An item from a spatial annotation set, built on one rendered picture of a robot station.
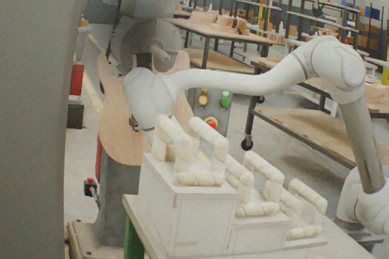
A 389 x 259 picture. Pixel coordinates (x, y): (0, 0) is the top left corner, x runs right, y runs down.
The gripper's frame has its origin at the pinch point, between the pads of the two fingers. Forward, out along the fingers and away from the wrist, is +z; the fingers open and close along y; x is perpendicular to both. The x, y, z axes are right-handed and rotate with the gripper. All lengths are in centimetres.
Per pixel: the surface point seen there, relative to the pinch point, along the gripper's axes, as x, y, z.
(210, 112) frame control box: -7.5, 30.7, 22.1
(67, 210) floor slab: -99, -29, 148
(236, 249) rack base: -11, 2, -87
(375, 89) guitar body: -36, 206, 145
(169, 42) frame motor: 21.7, 15.0, 23.3
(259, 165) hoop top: 5, 12, -74
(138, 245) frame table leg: -24, -16, -53
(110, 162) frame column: -30, -9, 40
